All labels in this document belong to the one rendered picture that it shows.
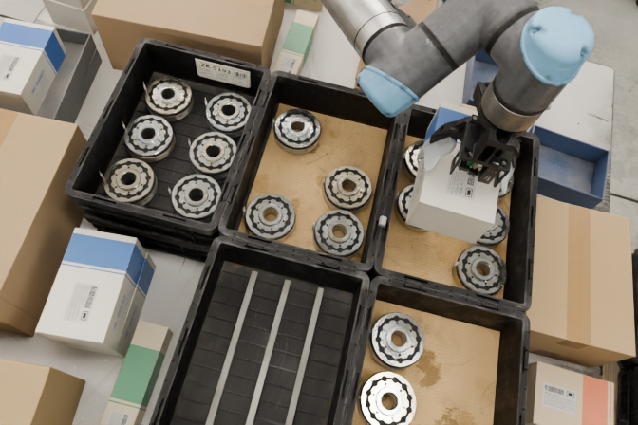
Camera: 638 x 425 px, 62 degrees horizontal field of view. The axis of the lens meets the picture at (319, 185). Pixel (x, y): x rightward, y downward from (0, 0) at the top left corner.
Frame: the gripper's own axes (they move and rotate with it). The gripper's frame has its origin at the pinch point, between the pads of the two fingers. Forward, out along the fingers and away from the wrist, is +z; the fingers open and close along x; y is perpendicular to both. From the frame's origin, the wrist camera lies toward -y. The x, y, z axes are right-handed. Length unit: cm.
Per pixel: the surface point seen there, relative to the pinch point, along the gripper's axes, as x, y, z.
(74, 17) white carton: -98, -33, 36
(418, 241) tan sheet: 0.6, 3.1, 27.9
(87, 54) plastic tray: -88, -22, 34
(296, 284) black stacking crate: -21.2, 19.6, 27.9
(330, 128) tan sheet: -24.5, -17.8, 28.1
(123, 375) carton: -48, 45, 35
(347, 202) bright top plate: -16.2, 0.6, 24.9
